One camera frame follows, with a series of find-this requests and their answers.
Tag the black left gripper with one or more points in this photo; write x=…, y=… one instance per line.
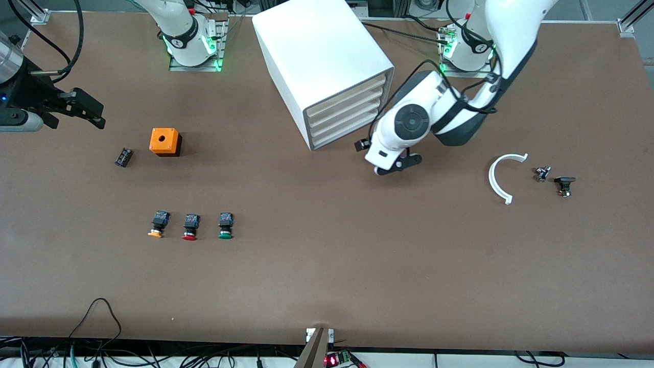
x=362, y=144

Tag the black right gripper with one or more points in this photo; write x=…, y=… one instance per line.
x=31, y=93

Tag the green push button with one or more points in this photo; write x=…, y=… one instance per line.
x=226, y=224

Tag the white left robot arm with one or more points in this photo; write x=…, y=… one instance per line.
x=511, y=25

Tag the yellow push button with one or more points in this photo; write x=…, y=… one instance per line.
x=159, y=221

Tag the red push button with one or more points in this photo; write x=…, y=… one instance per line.
x=191, y=225

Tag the small black connector block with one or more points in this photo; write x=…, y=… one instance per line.
x=123, y=157

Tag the orange box with hole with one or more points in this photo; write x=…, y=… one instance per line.
x=163, y=140

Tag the white curved plastic arc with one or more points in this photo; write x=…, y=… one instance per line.
x=491, y=179

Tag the small black silver component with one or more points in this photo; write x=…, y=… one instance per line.
x=542, y=174

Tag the circuit board with red LED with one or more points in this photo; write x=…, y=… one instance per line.
x=333, y=360

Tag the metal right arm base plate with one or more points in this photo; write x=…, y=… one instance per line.
x=176, y=67

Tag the aluminium frame strut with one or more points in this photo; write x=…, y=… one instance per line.
x=36, y=11
x=633, y=18

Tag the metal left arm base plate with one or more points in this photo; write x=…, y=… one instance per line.
x=480, y=74

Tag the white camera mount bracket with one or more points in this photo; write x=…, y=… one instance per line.
x=309, y=335

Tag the small black switch component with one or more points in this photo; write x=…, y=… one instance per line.
x=564, y=181

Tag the wooden camera post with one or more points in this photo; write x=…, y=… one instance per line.
x=314, y=352

